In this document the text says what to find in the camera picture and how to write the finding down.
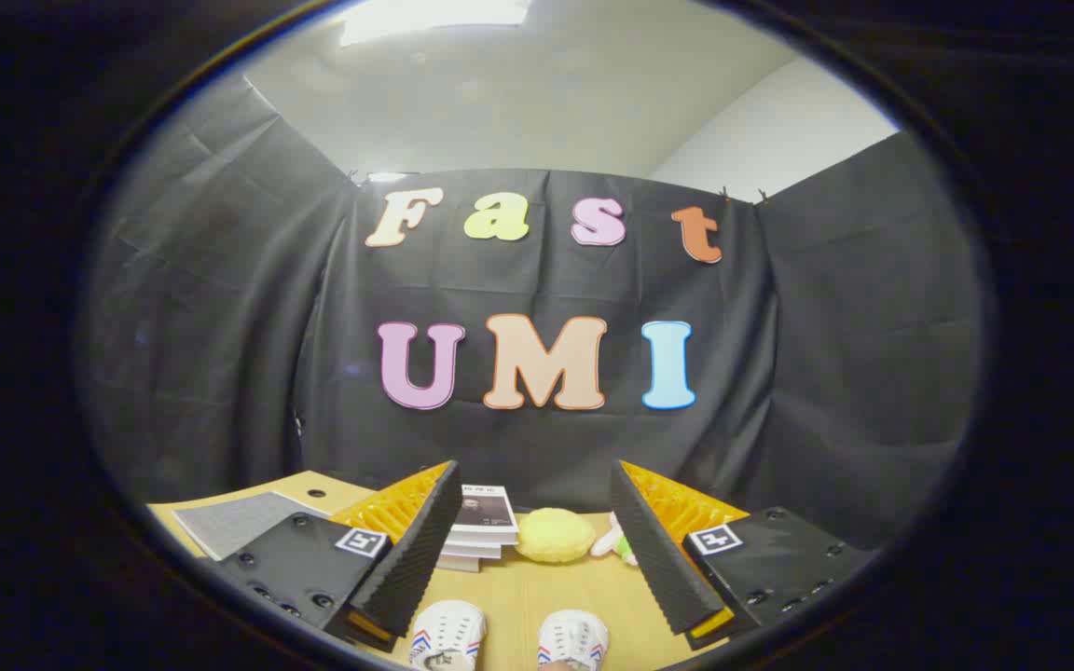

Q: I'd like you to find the yellow plush toy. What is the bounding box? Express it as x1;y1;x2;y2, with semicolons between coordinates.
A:
514;508;597;565

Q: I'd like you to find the black backdrop cloth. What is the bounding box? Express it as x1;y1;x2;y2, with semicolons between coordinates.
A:
80;75;984;551

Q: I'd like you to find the beige storage box grey lid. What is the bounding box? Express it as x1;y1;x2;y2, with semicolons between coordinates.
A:
172;491;331;561

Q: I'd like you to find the white portrait cover book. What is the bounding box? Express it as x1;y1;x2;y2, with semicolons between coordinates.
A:
451;484;520;547

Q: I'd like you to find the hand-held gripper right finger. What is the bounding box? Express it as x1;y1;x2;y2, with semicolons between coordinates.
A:
610;459;878;651

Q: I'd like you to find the pink and green plush toy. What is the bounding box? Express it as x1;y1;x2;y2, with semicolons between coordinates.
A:
590;512;639;568

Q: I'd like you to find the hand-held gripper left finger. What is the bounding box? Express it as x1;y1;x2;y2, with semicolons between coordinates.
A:
215;459;463;653

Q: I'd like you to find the white canvas shoe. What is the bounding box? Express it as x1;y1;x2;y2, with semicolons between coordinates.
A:
537;609;611;671
409;600;488;671

